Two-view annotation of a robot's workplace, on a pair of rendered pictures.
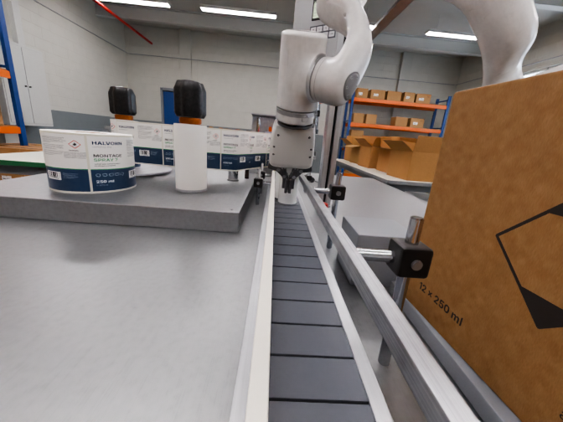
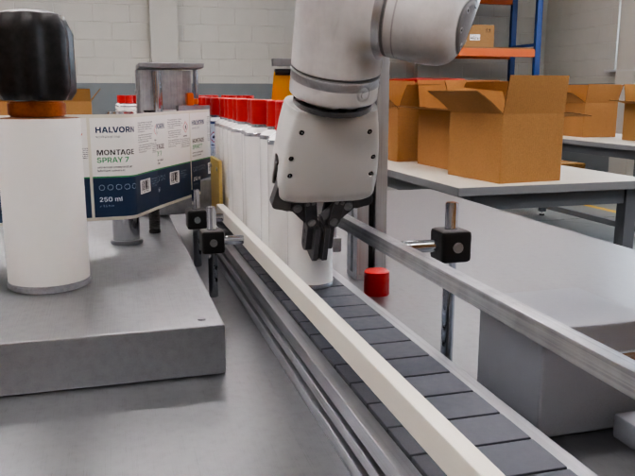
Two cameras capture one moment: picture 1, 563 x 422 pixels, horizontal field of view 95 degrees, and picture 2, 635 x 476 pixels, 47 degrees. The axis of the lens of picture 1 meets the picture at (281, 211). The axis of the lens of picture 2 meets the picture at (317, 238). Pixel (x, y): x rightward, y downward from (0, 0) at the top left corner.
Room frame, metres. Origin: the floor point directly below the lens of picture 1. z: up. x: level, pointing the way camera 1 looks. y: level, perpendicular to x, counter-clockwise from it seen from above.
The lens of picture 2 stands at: (-0.09, 0.16, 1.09)
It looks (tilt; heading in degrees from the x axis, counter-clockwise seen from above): 11 degrees down; 347
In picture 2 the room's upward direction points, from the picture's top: straight up
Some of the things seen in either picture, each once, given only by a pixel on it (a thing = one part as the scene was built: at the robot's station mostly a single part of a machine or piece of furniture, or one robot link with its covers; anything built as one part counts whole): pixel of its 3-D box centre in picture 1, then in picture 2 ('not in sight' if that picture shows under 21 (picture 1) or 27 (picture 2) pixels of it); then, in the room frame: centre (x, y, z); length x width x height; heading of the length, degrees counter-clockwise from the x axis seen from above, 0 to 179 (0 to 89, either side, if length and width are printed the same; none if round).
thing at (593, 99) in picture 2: not in sight; (583, 110); (4.71, -2.99, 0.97); 0.43 x 0.39 x 0.37; 91
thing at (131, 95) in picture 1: (125, 129); not in sight; (1.00, 0.61, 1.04); 0.09 x 0.09 x 0.29
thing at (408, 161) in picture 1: (413, 157); (505, 127); (2.43, -1.16, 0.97); 0.51 x 0.42 x 0.37; 98
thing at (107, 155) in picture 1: (93, 159); not in sight; (0.71, 0.53, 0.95); 0.20 x 0.20 x 0.14
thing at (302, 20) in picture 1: (321, 34); not in sight; (0.96, -0.08, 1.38); 0.17 x 0.10 x 0.19; 58
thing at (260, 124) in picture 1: (264, 144); (174, 138); (1.27, 0.11, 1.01); 0.14 x 0.13 x 0.26; 2
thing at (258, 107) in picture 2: not in sight; (263, 174); (0.91, 0.00, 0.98); 0.05 x 0.05 x 0.20
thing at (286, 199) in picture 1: (290, 166); (310, 195); (0.69, -0.01, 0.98); 0.05 x 0.05 x 0.20
